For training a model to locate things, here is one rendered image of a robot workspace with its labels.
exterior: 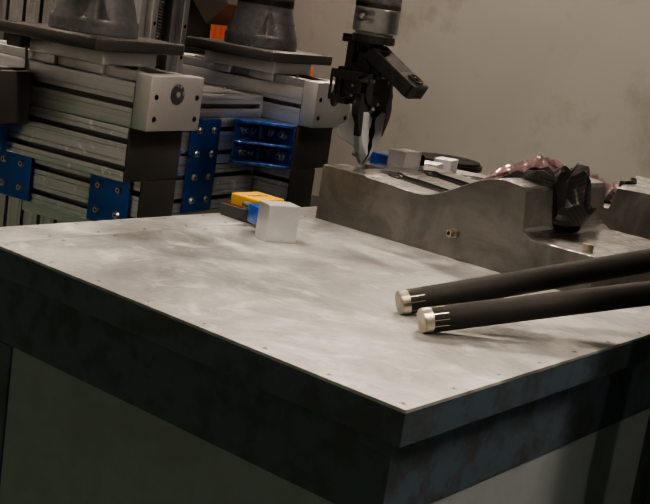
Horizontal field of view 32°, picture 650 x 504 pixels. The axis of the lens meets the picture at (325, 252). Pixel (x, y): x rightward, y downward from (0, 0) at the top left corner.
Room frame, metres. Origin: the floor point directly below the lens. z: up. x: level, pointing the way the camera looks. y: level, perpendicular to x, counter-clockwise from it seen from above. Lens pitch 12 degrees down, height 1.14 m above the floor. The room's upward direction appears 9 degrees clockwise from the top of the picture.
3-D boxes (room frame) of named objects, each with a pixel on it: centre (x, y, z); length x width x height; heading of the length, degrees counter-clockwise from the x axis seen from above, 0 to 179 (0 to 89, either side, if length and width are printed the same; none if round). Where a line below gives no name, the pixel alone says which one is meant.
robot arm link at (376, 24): (1.93, -0.02, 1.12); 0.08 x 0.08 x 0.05
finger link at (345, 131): (1.92, -0.01, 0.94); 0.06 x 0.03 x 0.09; 52
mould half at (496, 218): (1.82, -0.25, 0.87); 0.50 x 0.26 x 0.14; 52
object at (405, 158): (2.03, -0.07, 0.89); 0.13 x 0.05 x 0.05; 52
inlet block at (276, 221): (1.68, 0.10, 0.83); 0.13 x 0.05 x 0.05; 31
